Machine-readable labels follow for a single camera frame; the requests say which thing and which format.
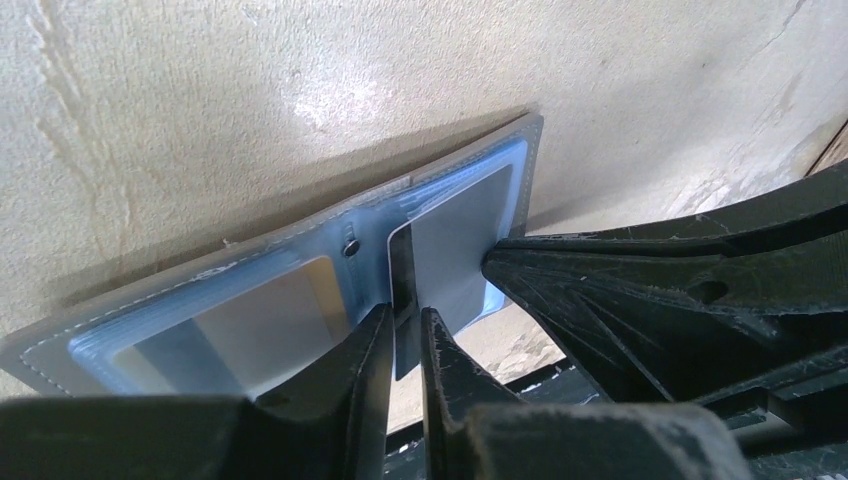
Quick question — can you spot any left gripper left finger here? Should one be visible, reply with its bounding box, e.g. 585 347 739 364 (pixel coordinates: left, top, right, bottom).
1 304 394 479

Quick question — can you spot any grey magnetic stripe card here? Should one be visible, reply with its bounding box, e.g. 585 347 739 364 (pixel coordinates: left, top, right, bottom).
387 165 516 380

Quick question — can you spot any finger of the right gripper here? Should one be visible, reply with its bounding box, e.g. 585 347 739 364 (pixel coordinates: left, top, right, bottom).
482 163 847 442

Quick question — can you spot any brown wooden board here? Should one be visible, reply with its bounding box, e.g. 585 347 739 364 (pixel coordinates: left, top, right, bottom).
805 122 848 177

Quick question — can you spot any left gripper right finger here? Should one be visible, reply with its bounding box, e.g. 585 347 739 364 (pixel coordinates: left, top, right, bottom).
421 308 751 479

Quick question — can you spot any grey card holder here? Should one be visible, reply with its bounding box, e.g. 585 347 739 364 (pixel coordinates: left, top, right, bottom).
1 113 544 397

